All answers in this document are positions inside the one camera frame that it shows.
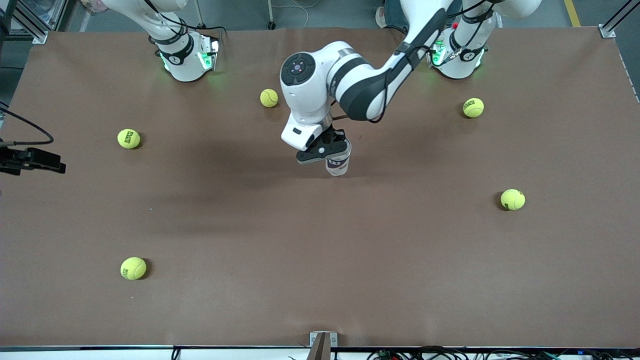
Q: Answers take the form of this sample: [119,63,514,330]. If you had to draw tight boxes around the clear Wilson tennis can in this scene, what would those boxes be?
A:
[324,140,352,177]

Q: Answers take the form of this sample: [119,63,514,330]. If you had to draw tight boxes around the brown table cover sheet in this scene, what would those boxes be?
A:
[0,26,640,349]

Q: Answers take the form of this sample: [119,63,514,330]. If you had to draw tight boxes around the blue jeans leg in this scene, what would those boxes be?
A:
[384,0,409,35]

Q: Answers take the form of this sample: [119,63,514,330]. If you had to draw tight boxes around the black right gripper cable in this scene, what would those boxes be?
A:
[0,102,55,147]

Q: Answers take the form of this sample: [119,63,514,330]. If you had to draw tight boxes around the aluminium frame post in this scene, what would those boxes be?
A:
[599,0,640,39]
[10,0,68,45]

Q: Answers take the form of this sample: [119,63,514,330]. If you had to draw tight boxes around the metal base connector bracket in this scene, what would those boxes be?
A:
[197,36,221,72]
[431,39,447,68]

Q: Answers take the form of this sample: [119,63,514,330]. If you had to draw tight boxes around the black base cable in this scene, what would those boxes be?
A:
[145,0,228,48]

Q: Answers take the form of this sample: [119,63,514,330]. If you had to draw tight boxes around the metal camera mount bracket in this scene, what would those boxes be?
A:
[306,331,339,360]

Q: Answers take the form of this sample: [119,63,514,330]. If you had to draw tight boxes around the tangled black cables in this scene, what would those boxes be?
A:
[367,346,640,360]

